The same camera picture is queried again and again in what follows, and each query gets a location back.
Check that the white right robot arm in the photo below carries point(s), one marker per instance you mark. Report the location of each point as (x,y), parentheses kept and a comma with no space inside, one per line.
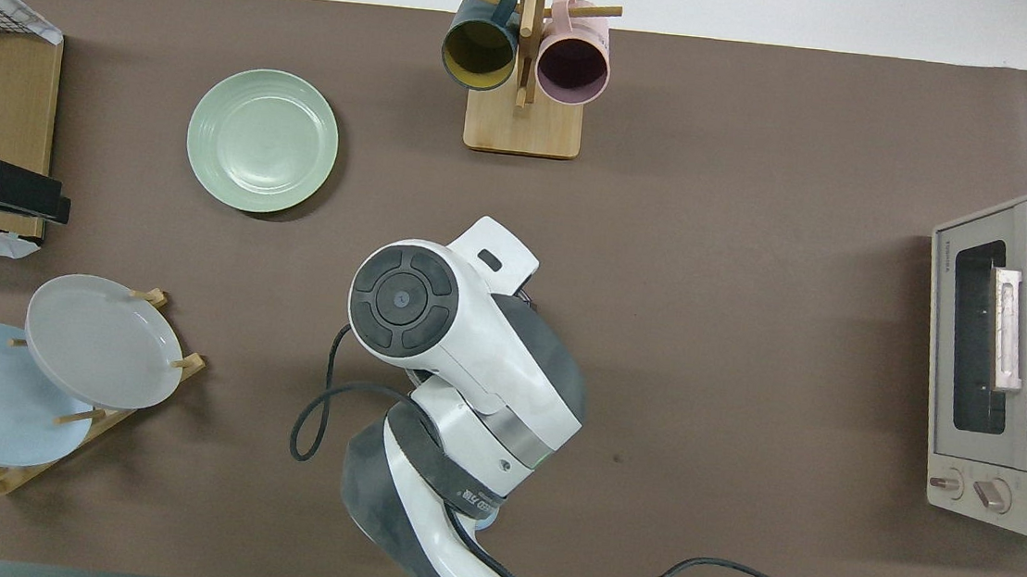
(489,351)

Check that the grey plate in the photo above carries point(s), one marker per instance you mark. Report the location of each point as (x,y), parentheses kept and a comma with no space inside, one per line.
(100,341)

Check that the green plate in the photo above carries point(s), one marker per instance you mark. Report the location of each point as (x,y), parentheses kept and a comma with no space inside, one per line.
(261,141)

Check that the wooden plate rack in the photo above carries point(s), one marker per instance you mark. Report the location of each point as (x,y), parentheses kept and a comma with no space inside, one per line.
(23,473)

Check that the dark teal mug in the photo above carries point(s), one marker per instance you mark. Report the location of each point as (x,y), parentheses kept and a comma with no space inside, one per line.
(479,48)

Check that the wooden mug tree stand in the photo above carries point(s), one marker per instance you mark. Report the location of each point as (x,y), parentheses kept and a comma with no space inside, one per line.
(523,127)

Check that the pink mug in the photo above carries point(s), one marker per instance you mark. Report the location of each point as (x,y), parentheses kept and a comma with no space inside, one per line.
(573,66)

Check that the brown table mat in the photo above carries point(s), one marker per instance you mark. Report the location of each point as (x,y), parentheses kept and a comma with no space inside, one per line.
(750,346)

